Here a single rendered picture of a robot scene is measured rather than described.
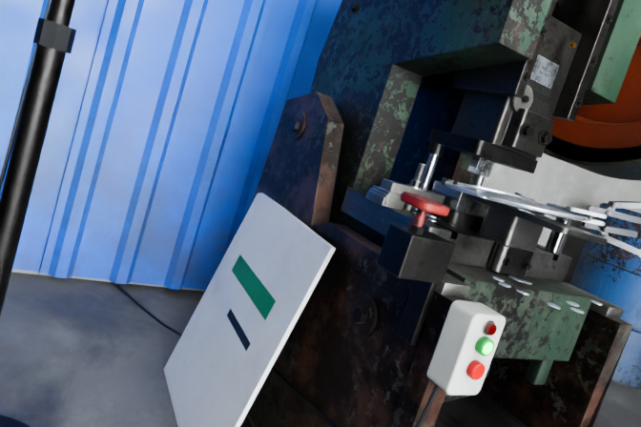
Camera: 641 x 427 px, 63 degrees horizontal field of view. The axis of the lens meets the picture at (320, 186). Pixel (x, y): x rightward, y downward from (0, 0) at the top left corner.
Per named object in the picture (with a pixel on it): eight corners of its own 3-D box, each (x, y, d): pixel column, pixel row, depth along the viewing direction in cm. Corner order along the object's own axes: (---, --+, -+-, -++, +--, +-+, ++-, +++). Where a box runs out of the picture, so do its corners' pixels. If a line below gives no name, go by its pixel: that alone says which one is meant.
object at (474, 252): (564, 283, 119) (573, 258, 118) (420, 257, 96) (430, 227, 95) (471, 238, 144) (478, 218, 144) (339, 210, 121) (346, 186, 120)
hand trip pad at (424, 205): (439, 254, 82) (454, 208, 81) (410, 249, 78) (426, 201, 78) (411, 238, 88) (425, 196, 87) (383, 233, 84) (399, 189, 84)
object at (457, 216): (512, 239, 118) (517, 226, 118) (450, 225, 108) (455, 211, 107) (464, 218, 132) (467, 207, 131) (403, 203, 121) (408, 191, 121)
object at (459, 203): (501, 221, 119) (508, 202, 118) (455, 210, 111) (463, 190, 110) (473, 210, 126) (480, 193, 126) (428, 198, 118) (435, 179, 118)
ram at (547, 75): (554, 164, 110) (605, 27, 107) (508, 147, 102) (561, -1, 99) (493, 149, 125) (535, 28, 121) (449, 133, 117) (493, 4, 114)
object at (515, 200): (483, 189, 128) (483, 186, 128) (609, 222, 108) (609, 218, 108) (418, 180, 107) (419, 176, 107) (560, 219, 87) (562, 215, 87)
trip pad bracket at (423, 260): (420, 349, 86) (459, 237, 84) (374, 346, 81) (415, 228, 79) (399, 331, 91) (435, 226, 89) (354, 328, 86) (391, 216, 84)
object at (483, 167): (491, 178, 117) (497, 162, 117) (477, 173, 114) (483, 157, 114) (481, 174, 120) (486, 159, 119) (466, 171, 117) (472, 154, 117)
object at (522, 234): (585, 304, 98) (611, 237, 96) (539, 297, 91) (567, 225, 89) (487, 255, 119) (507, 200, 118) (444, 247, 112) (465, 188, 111)
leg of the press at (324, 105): (367, 643, 89) (550, 143, 79) (311, 661, 83) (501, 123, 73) (213, 359, 168) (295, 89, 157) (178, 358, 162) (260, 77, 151)
